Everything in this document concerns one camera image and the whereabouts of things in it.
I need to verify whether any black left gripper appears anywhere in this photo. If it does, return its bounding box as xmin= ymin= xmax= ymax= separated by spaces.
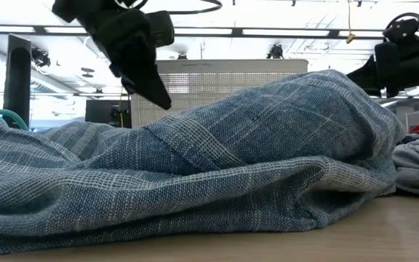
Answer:
xmin=52 ymin=0 xmax=173 ymax=111

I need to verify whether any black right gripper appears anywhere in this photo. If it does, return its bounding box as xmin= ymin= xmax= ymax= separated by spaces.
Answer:
xmin=346 ymin=40 xmax=419 ymax=99

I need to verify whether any black monitor box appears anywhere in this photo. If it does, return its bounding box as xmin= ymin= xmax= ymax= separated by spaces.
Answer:
xmin=84 ymin=99 xmax=132 ymax=129

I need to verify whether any white perforated laundry basket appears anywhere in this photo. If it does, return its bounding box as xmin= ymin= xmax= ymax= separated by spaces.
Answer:
xmin=129 ymin=58 xmax=309 ymax=129

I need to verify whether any blue plaid woven garment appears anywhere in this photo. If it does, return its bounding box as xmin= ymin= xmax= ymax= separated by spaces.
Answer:
xmin=0 ymin=68 xmax=407 ymax=258

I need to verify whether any yellow hanging cable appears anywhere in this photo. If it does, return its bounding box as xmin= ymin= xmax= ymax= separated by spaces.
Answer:
xmin=346 ymin=0 xmax=356 ymax=44

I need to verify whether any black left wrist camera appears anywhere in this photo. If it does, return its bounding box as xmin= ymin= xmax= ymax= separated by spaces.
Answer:
xmin=145 ymin=9 xmax=176 ymax=49

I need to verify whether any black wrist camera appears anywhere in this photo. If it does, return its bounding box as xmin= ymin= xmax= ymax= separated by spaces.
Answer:
xmin=382 ymin=12 xmax=419 ymax=45
xmin=145 ymin=9 xmax=176 ymax=49

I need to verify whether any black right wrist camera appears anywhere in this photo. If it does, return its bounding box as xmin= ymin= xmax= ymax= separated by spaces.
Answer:
xmin=382 ymin=12 xmax=419 ymax=45

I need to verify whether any black ceiling camera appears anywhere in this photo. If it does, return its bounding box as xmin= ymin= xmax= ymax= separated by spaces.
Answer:
xmin=266 ymin=43 xmax=285 ymax=60

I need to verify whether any black clamp with cables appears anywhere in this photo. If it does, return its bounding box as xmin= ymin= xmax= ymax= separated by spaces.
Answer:
xmin=31 ymin=47 xmax=52 ymax=68

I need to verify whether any black overhead frame bar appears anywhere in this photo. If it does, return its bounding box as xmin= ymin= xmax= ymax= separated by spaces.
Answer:
xmin=0 ymin=23 xmax=419 ymax=41

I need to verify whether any black camera cable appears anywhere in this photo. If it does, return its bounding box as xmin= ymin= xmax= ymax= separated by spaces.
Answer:
xmin=114 ymin=0 xmax=223 ymax=15

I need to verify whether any black upright post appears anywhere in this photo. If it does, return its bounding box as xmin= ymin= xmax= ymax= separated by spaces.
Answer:
xmin=2 ymin=33 xmax=32 ymax=128

